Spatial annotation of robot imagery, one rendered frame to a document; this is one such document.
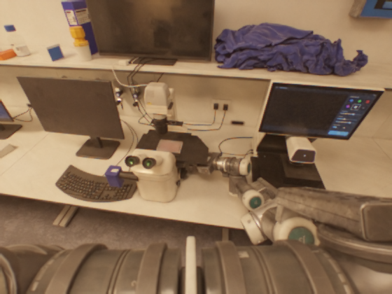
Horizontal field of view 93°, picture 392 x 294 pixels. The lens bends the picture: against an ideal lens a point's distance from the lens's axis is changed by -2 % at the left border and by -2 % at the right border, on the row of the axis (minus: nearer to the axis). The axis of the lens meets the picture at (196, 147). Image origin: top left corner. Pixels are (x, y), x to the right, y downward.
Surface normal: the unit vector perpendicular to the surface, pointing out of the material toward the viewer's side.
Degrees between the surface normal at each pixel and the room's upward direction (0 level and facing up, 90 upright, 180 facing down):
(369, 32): 90
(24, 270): 49
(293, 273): 14
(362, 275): 31
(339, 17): 90
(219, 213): 0
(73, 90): 86
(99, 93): 86
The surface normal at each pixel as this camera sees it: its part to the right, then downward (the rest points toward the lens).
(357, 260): -0.85, -0.06
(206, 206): 0.01, -0.75
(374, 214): -0.05, -0.14
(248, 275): 0.00, -0.88
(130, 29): -0.14, 0.60
